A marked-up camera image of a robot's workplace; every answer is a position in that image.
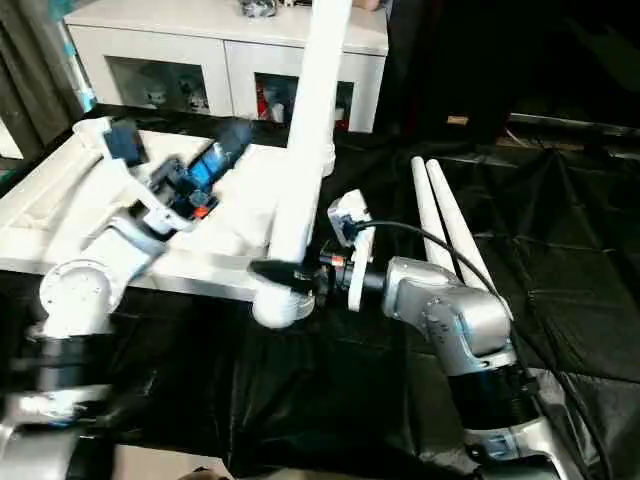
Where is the white upturned plastic table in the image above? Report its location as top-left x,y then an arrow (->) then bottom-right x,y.
0,118 -> 336,301

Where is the white glass-door cabinet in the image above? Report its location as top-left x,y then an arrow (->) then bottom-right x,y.
62,0 -> 389,133

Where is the grey crumpled object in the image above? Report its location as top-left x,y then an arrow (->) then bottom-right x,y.
240,0 -> 279,19

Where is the black work mat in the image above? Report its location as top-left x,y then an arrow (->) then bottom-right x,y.
0,100 -> 640,480

